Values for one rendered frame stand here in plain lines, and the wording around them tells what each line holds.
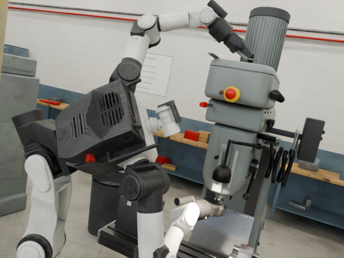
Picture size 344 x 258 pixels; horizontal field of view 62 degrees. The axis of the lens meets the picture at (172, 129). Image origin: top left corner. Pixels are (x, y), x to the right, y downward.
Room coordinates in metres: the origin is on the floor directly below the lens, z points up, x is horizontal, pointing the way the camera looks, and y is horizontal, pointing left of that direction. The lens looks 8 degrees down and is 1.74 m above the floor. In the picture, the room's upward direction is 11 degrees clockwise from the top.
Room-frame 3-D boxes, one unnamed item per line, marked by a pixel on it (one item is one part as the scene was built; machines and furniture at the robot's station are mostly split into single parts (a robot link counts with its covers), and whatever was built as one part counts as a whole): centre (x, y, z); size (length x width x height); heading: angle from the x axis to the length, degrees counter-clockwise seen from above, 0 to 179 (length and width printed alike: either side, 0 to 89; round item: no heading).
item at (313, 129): (1.47, -0.71, 1.62); 0.20 x 0.09 x 0.21; 158
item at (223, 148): (1.22, -0.24, 1.45); 0.04 x 0.04 x 0.21; 68
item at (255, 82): (1.33, -0.29, 1.81); 0.47 x 0.26 x 0.16; 158
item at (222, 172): (1.11, -0.23, 1.45); 0.07 x 0.07 x 0.06
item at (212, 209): (1.25, -0.22, 1.23); 0.13 x 0.12 x 0.10; 45
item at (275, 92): (1.30, -0.43, 1.79); 0.45 x 0.04 x 0.04; 158
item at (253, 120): (1.36, -0.30, 1.68); 0.34 x 0.24 x 0.10; 158
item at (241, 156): (1.32, -0.29, 1.47); 0.21 x 0.19 x 0.32; 68
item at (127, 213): (1.49, 0.08, 1.04); 0.22 x 0.12 x 0.20; 75
